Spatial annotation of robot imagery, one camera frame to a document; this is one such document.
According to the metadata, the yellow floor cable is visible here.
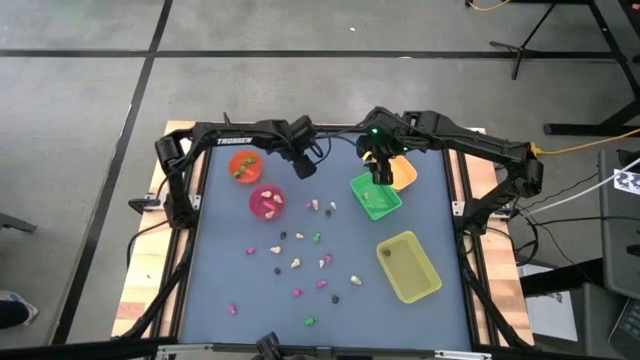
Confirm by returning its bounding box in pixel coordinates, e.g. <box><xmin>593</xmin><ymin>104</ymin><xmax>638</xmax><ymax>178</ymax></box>
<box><xmin>467</xmin><ymin>0</ymin><xmax>514</xmax><ymax>12</ymax></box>

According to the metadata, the grey chair leg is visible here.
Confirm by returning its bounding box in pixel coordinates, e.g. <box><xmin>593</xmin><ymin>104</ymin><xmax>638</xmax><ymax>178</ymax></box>
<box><xmin>0</xmin><ymin>212</ymin><xmax>39</xmax><ymax>235</ymax></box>

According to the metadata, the black side handle bracket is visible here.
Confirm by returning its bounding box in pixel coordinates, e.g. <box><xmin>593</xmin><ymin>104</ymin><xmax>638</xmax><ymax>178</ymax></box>
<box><xmin>128</xmin><ymin>197</ymin><xmax>161</xmax><ymax>214</ymax></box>

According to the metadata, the grey cabinet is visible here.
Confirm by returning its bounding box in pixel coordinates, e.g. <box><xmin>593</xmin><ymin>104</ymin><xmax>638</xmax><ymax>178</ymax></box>
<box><xmin>597</xmin><ymin>147</ymin><xmax>640</xmax><ymax>301</ymax></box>

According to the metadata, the yellow hanging cable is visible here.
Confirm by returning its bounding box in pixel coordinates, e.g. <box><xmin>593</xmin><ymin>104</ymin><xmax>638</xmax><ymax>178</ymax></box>
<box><xmin>529</xmin><ymin>127</ymin><xmax>640</xmax><ymax>156</ymax></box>

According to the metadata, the black white fiducial tag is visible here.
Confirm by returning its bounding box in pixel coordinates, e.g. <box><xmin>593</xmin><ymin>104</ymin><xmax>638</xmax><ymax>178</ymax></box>
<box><xmin>613</xmin><ymin>168</ymin><xmax>640</xmax><ymax>197</ymax></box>

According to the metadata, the pink round bowl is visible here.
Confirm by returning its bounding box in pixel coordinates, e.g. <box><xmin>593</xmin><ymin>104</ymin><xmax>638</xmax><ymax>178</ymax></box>
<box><xmin>248</xmin><ymin>183</ymin><xmax>288</xmax><ymax>221</ymax></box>

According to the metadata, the black clamp mount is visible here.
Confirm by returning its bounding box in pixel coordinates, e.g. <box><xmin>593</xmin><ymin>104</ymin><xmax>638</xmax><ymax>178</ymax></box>
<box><xmin>254</xmin><ymin>330</ymin><xmax>284</xmax><ymax>360</ymax></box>

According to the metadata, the black aluminium table frame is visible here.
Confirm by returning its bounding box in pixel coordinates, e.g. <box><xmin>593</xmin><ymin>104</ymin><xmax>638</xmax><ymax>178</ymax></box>
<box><xmin>112</xmin><ymin>119</ymin><xmax>536</xmax><ymax>360</ymax></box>

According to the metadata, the orange round bowl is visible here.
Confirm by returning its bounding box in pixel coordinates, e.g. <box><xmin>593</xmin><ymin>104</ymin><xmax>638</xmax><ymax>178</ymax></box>
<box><xmin>228</xmin><ymin>149</ymin><xmax>265</xmax><ymax>185</ymax></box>

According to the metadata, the person's foot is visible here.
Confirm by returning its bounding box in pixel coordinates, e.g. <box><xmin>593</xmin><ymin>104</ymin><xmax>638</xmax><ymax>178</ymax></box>
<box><xmin>0</xmin><ymin>289</ymin><xmax>40</xmax><ymax>331</ymax></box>

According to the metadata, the wooden table board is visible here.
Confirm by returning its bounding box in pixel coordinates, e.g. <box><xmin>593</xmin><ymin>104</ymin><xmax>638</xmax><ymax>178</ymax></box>
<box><xmin>110</xmin><ymin>119</ymin><xmax>201</xmax><ymax>339</ymax></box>
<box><xmin>447</xmin><ymin>127</ymin><xmax>535</xmax><ymax>347</ymax></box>

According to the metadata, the white box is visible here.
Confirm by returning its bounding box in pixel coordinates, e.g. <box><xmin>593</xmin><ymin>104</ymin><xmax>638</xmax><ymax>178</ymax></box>
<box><xmin>519</xmin><ymin>264</ymin><xmax>581</xmax><ymax>342</ymax></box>

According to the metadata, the yellow plastic bin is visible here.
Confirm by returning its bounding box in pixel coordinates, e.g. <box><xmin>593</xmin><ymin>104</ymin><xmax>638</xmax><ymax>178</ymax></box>
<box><xmin>375</xmin><ymin>230</ymin><xmax>443</xmax><ymax>305</ymax></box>

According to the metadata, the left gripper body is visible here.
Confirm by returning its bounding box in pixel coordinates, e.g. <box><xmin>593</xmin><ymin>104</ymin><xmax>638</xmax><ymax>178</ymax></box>
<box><xmin>279</xmin><ymin>130</ymin><xmax>314</xmax><ymax>161</ymax></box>

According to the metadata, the grey keyboard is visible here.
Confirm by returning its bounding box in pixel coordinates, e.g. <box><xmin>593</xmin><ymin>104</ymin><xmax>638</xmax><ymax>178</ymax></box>
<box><xmin>607</xmin><ymin>294</ymin><xmax>640</xmax><ymax>360</ymax></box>

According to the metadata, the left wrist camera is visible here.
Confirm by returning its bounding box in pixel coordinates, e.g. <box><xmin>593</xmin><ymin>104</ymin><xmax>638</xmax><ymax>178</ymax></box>
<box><xmin>291</xmin><ymin>114</ymin><xmax>317</xmax><ymax>141</ymax></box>

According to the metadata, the black desk leg frame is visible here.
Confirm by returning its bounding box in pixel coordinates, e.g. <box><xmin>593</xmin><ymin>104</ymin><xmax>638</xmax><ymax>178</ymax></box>
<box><xmin>488</xmin><ymin>0</ymin><xmax>640</xmax><ymax>137</ymax></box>

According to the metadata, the green plastic basket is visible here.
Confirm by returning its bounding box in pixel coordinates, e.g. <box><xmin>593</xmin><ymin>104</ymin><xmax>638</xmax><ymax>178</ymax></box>
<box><xmin>348</xmin><ymin>171</ymin><xmax>404</xmax><ymax>222</ymax></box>

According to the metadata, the black left camera cable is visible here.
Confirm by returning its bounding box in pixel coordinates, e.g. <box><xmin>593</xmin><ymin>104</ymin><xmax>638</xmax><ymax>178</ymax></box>
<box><xmin>309</xmin><ymin>133</ymin><xmax>332</xmax><ymax>165</ymax></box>

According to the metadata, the white cable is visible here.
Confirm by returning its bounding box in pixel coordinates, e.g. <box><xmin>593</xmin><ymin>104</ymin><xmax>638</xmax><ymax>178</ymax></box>
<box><xmin>519</xmin><ymin>157</ymin><xmax>640</xmax><ymax>219</ymax></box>

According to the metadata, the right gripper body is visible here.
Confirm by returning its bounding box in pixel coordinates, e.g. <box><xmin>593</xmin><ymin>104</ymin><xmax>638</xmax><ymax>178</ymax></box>
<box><xmin>364</xmin><ymin>135</ymin><xmax>401</xmax><ymax>164</ymax></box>

